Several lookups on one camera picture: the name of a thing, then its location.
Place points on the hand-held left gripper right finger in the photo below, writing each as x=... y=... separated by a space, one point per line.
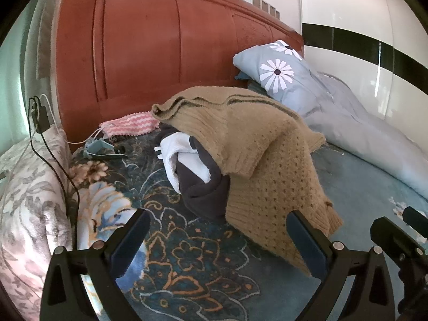
x=306 y=247

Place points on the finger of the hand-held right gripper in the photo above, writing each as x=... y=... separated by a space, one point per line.
x=416 y=217
x=394 y=240

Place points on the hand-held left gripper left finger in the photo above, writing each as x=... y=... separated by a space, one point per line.
x=128 y=247

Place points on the tan knit sweater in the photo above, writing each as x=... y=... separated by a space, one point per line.
x=260 y=147

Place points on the teal floral printed bedspread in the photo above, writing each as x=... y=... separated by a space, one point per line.
x=187 y=257

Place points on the dark grey garment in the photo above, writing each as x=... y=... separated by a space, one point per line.
x=204 y=194

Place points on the white garment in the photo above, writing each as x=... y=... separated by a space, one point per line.
x=177 y=160

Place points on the grey duvet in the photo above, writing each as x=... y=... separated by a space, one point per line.
x=361 y=133

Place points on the teal plastic device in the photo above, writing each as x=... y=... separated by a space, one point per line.
x=98 y=148

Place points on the floral grey pillow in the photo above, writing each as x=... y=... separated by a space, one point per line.
x=30 y=200

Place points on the pink white striped cloth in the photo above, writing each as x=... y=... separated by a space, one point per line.
x=130 y=123

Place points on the blue floral pillow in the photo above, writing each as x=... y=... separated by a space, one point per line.
x=284 y=77

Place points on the red wooden headboard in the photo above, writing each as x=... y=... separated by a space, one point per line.
x=150 y=46

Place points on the grey curtain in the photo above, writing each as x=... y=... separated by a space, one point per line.
x=43 y=40

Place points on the wall switch panel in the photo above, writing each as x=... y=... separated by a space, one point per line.
x=266 y=6

